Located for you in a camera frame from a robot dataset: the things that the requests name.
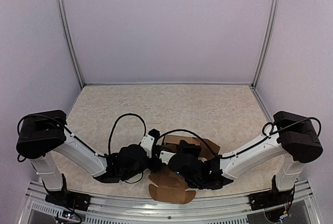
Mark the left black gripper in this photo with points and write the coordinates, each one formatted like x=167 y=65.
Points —
x=153 y=167

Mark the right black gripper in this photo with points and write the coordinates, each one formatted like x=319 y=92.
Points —
x=184 y=147

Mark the brown cardboard box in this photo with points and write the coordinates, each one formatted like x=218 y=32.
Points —
x=178 y=181

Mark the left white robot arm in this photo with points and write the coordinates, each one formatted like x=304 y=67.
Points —
x=39 y=134

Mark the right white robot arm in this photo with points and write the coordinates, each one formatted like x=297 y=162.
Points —
x=293 y=136

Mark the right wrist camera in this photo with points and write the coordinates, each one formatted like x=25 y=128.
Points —
x=165 y=157

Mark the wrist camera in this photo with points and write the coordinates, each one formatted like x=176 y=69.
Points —
x=165 y=157
x=148 y=141

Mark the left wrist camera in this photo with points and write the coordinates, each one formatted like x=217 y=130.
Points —
x=148 y=141

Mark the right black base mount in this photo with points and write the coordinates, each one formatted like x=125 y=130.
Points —
x=270 y=198

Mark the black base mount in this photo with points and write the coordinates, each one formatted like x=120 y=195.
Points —
x=270 y=198
x=67 y=198

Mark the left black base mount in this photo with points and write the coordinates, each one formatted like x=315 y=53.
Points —
x=67 y=198

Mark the back aluminium floor rail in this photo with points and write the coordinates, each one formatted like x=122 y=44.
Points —
x=166 y=83

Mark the front aluminium frame rail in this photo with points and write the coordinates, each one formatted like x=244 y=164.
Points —
x=234 y=208

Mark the right aluminium corner post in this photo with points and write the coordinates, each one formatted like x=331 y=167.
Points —
x=266 y=43

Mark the aluminium corner post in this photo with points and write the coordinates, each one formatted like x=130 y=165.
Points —
x=69 y=43
x=266 y=43

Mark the left aluminium corner post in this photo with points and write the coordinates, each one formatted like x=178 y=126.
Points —
x=69 y=43

